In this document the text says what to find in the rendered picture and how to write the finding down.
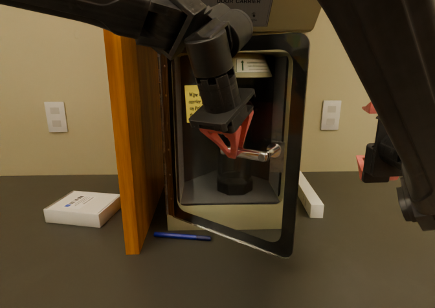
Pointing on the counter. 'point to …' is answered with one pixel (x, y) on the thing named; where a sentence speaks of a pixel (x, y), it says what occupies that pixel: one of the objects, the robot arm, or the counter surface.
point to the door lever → (273, 150)
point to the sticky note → (192, 100)
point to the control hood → (289, 8)
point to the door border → (166, 132)
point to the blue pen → (182, 236)
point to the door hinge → (163, 142)
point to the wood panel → (135, 133)
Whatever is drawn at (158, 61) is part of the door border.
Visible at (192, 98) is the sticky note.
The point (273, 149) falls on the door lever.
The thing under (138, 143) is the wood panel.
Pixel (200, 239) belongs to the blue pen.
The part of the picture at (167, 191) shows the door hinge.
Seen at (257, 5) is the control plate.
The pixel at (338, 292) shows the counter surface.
